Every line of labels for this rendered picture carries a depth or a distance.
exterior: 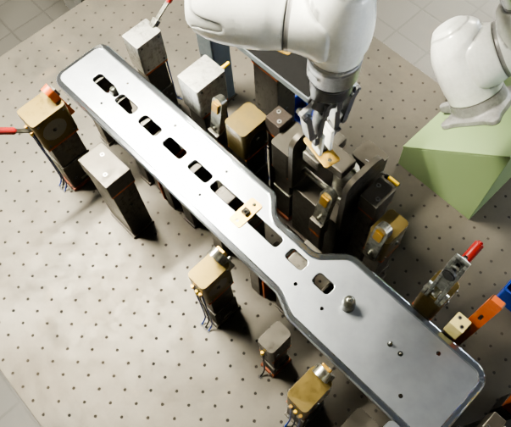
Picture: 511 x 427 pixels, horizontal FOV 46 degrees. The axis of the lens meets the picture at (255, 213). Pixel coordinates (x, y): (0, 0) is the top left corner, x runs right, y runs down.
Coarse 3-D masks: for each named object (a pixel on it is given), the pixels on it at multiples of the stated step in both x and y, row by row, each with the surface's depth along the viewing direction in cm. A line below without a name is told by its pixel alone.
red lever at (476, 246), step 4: (472, 244) 128; (476, 244) 127; (480, 244) 128; (472, 248) 128; (476, 248) 127; (480, 248) 127; (464, 252) 129; (468, 252) 128; (472, 252) 128; (476, 252) 128; (468, 256) 128; (472, 256) 128; (468, 260) 128; (436, 288) 131; (432, 292) 132; (436, 292) 131; (440, 292) 131; (436, 296) 131
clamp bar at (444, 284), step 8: (456, 256) 119; (464, 256) 121; (448, 264) 121; (456, 264) 120; (464, 264) 118; (448, 272) 118; (456, 272) 119; (464, 272) 122; (440, 280) 128; (448, 280) 125; (456, 280) 122; (432, 288) 130; (440, 288) 129; (448, 288) 125; (440, 296) 129
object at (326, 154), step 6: (306, 138) 124; (306, 144) 124; (324, 144) 122; (312, 150) 123; (324, 150) 122; (330, 150) 123; (318, 156) 122; (324, 156) 122; (330, 156) 122; (336, 156) 122; (324, 162) 122; (330, 162) 122; (336, 162) 122
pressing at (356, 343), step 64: (128, 64) 170; (128, 128) 161; (192, 128) 161; (192, 192) 152; (256, 192) 151; (256, 256) 144; (320, 256) 143; (320, 320) 137; (384, 320) 136; (384, 384) 130; (448, 384) 130
